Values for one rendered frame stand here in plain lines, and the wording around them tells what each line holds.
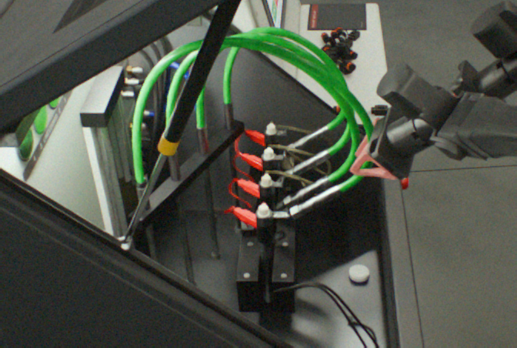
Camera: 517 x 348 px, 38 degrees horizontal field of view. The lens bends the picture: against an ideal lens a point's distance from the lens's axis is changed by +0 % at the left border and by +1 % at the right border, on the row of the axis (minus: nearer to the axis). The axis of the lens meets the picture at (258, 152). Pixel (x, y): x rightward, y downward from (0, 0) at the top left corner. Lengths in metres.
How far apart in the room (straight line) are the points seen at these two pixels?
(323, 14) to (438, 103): 1.14
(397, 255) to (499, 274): 1.39
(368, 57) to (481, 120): 1.00
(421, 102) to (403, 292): 0.42
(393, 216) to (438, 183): 1.64
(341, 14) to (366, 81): 0.37
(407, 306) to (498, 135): 0.49
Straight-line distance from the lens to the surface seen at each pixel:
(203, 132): 1.35
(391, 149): 1.11
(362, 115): 1.12
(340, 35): 1.96
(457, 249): 2.82
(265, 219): 1.25
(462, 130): 0.96
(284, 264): 1.32
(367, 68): 1.87
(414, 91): 1.01
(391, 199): 1.51
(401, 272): 1.36
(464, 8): 4.50
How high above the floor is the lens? 1.91
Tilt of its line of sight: 36 degrees down
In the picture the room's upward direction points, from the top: 3 degrees counter-clockwise
